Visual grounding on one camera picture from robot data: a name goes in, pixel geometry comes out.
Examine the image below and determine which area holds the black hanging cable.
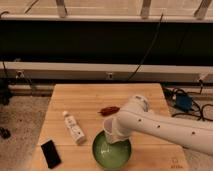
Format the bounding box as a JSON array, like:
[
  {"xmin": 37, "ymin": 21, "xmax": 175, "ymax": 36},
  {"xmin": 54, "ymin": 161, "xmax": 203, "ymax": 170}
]
[{"xmin": 126, "ymin": 13, "xmax": 164, "ymax": 83}]

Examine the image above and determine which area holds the blue power box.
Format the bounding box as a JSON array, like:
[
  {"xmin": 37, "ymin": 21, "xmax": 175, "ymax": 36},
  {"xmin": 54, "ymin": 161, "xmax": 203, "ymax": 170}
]
[{"xmin": 175, "ymin": 94, "xmax": 192, "ymax": 111}]

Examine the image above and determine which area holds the black floor cable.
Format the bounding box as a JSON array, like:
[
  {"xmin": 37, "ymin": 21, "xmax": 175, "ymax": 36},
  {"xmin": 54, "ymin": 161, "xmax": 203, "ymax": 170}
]
[{"xmin": 163, "ymin": 87, "xmax": 213, "ymax": 122}]

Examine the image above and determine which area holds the black rectangular phone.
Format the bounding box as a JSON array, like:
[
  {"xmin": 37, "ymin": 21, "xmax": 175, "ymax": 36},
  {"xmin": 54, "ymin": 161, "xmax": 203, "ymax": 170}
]
[{"xmin": 41, "ymin": 140, "xmax": 61, "ymax": 169}]

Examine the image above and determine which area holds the white tube bottle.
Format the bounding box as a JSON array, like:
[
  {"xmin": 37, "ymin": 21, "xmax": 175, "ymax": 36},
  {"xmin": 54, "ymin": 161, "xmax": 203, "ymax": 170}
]
[{"xmin": 63, "ymin": 111, "xmax": 86, "ymax": 144}]

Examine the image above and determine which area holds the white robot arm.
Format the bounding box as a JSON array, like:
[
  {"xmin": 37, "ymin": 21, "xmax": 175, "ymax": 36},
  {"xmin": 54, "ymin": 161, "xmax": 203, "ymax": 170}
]
[{"xmin": 112, "ymin": 95, "xmax": 213, "ymax": 156}]

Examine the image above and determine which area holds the green ceramic bowl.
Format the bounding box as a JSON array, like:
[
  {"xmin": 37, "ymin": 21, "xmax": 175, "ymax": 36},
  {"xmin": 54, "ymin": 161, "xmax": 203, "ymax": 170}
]
[{"xmin": 92, "ymin": 131, "xmax": 132, "ymax": 171}]

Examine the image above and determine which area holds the black object on floor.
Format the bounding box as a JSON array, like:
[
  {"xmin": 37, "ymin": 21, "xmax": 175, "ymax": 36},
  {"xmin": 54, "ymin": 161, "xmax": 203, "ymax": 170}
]
[{"xmin": 0, "ymin": 127, "xmax": 11, "ymax": 139}]

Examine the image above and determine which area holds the red-brown chili pepper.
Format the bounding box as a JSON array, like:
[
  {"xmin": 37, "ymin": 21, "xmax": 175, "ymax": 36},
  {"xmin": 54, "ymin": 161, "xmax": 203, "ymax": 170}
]
[{"xmin": 100, "ymin": 106, "xmax": 120, "ymax": 116}]

